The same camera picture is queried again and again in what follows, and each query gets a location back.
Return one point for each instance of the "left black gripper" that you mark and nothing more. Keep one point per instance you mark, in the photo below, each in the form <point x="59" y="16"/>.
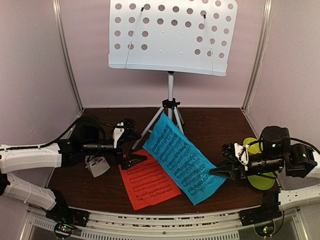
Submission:
<point x="120" y="159"/>

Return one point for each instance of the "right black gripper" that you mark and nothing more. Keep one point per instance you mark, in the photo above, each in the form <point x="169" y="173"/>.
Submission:
<point x="231" y="172"/>

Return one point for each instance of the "blue sheet music paper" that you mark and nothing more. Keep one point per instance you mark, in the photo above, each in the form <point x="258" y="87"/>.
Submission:
<point x="182" y="161"/>

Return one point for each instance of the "white perforated music stand desk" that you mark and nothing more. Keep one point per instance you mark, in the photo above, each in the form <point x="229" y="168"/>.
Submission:
<point x="187" y="36"/>

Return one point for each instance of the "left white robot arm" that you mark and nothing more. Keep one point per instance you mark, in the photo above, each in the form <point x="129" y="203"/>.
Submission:
<point x="87" y="144"/>

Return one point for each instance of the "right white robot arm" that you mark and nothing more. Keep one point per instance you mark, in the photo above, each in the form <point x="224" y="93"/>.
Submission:
<point x="274" y="151"/>

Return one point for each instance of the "red sheet music paper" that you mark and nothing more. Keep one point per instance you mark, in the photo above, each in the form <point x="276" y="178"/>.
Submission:
<point x="147" y="183"/>

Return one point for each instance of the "yellow-green plate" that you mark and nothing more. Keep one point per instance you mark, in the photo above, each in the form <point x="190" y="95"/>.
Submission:
<point x="261" y="182"/>

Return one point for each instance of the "yellow-green bowl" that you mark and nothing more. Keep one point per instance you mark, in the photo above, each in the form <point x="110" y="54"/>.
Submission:
<point x="254" y="152"/>

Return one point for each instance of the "white metronome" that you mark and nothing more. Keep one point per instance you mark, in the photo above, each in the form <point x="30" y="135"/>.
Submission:
<point x="97" y="165"/>

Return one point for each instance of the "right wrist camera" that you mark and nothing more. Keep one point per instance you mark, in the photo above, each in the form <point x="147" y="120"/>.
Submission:
<point x="241" y="153"/>

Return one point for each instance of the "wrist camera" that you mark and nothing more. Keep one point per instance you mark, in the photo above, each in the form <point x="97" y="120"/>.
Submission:
<point x="123" y="132"/>
<point x="241" y="153"/>

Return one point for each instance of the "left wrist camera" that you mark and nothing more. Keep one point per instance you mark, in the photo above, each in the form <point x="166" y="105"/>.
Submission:
<point x="123" y="132"/>

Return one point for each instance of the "aluminium front rail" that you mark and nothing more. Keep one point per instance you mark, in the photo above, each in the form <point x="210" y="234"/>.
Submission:
<point x="219" y="225"/>

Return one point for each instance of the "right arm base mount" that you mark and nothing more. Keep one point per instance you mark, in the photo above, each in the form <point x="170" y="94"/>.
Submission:
<point x="263" y="220"/>

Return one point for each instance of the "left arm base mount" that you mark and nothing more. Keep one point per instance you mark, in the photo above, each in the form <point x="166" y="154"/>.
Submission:
<point x="67" y="222"/>

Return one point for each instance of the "left aluminium corner post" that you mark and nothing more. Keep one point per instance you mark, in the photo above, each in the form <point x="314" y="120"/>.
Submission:
<point x="65" y="53"/>

